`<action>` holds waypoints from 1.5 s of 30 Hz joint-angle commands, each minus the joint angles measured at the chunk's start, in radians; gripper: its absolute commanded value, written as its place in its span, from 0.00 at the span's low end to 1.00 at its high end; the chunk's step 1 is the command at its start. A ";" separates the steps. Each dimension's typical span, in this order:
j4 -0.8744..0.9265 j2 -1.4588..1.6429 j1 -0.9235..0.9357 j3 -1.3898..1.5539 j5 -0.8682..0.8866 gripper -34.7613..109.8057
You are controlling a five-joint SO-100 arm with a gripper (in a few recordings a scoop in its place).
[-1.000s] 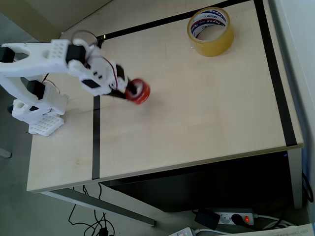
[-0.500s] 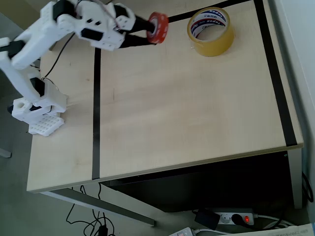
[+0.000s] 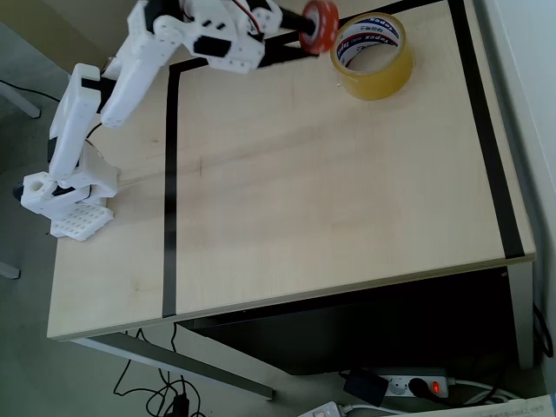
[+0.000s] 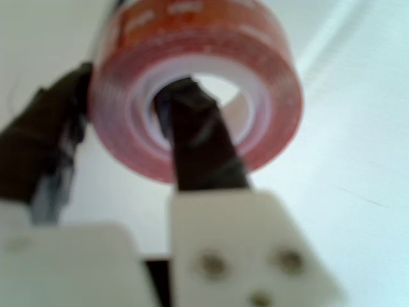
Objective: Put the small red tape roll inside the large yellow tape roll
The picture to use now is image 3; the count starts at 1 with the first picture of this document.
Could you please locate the red tape roll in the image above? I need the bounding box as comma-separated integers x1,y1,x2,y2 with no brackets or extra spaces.
297,0,341,56

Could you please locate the yellow tape roll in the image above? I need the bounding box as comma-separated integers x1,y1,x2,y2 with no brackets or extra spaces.
329,12,416,102

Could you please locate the brown board panel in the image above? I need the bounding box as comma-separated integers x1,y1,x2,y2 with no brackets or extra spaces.
0,0,144,83

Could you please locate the white furniture leg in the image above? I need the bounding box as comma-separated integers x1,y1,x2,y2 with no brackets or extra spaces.
0,80,43,119

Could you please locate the grey table crossbar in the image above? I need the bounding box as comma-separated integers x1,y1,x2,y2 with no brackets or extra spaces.
71,333,275,401

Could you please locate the black power adapter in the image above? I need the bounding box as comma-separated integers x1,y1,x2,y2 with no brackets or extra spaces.
342,368,390,407

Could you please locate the white power strip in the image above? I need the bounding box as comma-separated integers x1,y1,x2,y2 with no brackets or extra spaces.
341,367,449,400

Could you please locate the grey table leg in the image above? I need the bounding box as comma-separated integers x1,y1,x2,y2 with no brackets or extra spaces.
506,261,535,371

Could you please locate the white socket block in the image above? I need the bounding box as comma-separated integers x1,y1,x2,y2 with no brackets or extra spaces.
296,400,345,417

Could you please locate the black round plug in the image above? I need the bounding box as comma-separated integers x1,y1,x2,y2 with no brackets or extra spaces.
407,376,432,399

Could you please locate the white paper sheet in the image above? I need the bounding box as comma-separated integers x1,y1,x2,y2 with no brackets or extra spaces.
414,393,556,417

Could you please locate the red black servo cable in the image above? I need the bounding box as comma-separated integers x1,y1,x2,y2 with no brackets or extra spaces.
229,0,264,35

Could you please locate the white perforated base plate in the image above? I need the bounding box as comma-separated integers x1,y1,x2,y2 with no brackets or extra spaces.
50,203,115,242

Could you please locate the tangled black floor cable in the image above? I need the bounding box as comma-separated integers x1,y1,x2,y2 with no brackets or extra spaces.
112,324,206,417

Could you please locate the white power cable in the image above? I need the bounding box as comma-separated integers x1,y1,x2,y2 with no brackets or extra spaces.
338,402,419,416

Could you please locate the black looped cable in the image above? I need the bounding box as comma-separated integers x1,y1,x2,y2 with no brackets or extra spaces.
532,302,555,354

